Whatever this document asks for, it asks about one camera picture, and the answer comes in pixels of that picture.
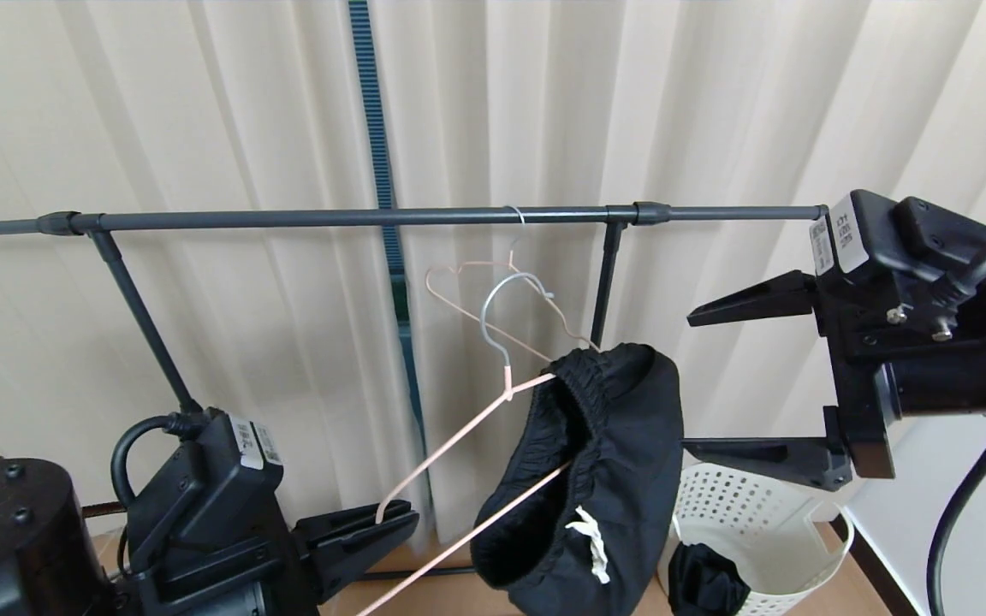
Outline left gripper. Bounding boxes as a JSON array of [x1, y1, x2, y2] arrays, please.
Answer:
[[129, 505, 419, 616]]

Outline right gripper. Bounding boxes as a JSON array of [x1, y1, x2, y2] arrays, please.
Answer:
[[683, 269, 986, 493]]

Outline pink clothes hanger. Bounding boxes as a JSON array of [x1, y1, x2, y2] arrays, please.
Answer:
[[425, 205, 603, 364], [356, 272, 575, 616]]

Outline black shorts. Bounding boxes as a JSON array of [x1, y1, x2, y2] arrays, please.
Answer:
[[470, 342, 685, 616]]

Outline black garment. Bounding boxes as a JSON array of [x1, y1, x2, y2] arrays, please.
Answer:
[[668, 542, 752, 616]]

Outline white laundry basket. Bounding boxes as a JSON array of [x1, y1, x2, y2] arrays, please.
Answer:
[[668, 462, 853, 616]]

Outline black clothes rack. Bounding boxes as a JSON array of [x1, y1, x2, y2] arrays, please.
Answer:
[[0, 203, 829, 584]]

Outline window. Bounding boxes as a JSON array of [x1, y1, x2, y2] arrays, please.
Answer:
[[347, 0, 441, 542]]

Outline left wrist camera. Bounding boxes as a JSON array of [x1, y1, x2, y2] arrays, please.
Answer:
[[129, 409, 288, 570]]

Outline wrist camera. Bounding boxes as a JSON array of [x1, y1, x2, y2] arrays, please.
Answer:
[[129, 409, 288, 570], [808, 190, 986, 360]]

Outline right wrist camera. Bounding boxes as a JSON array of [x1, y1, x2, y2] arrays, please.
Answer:
[[808, 190, 986, 360]]

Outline black cable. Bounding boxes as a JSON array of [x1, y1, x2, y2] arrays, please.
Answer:
[[110, 412, 203, 506], [925, 224, 986, 616]]

